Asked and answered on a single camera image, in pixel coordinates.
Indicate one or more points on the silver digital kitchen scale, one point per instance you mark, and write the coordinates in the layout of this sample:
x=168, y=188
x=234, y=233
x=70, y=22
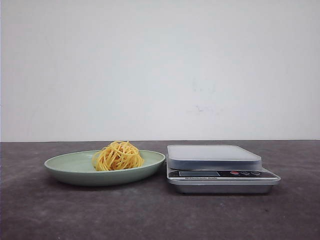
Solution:
x=217, y=169

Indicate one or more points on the yellow vermicelli noodle bundle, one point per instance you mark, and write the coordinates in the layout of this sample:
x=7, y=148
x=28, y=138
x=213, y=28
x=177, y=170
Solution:
x=118, y=155

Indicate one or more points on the light green round plate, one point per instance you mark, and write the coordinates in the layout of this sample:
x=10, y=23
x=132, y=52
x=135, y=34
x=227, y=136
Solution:
x=76, y=168

